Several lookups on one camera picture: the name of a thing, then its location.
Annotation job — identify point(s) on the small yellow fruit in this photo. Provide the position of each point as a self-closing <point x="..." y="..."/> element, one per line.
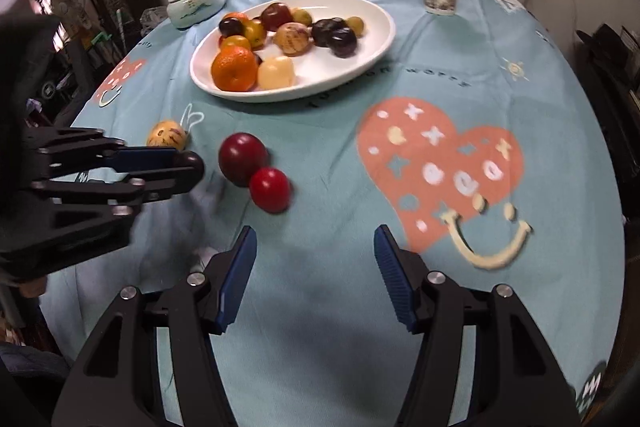
<point x="302" y="16"/>

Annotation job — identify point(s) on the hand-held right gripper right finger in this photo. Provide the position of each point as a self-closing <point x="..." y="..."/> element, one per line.
<point x="397" y="279"/>

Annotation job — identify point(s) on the yellow green tomato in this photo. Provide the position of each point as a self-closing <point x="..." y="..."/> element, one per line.
<point x="254" y="32"/>

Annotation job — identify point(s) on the person's left hand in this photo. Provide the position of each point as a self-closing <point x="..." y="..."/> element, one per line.
<point x="34" y="288"/>

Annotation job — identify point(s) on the red cherry tomato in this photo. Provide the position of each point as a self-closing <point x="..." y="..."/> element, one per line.
<point x="270" y="190"/>

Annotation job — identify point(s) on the pale yellow loquat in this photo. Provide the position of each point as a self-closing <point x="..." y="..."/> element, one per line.
<point x="275" y="73"/>

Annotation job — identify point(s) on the small yellow kumquat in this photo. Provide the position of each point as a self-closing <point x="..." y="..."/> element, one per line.
<point x="356" y="24"/>

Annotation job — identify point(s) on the white standing fan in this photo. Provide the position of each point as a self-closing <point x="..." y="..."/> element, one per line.
<point x="66" y="0"/>

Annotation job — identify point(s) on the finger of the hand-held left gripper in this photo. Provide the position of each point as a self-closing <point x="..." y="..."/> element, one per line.
<point x="145" y="158"/>
<point x="175" y="182"/>

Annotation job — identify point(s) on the white ceramic lidded jar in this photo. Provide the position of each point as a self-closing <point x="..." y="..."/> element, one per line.
<point x="195" y="7"/>

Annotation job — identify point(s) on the speckled beige fruit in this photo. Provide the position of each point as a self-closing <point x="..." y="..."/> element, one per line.
<point x="167" y="134"/>

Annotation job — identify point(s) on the light blue printed tablecloth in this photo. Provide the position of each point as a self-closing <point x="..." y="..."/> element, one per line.
<point x="325" y="132"/>

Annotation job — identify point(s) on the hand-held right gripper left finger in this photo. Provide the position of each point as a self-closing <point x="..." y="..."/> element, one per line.
<point x="237" y="279"/>

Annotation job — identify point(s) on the black hat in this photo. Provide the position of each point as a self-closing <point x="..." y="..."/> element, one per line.
<point x="605" y="44"/>

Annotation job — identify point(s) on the dark red cherry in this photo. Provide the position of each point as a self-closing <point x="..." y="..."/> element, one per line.
<point x="231" y="27"/>

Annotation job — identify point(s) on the white oval plate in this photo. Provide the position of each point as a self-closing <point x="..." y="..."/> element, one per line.
<point x="350" y="62"/>

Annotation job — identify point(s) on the orange yellow round fruit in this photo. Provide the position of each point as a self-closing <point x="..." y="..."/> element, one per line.
<point x="235" y="42"/>

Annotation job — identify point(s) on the clear plastic bag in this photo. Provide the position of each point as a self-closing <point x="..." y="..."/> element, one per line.
<point x="152" y="19"/>

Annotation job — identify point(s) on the dark red plum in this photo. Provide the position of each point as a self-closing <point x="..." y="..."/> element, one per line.
<point x="276" y="16"/>
<point x="242" y="157"/>

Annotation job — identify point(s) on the orange mandarin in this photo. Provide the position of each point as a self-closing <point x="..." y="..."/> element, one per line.
<point x="234" y="69"/>

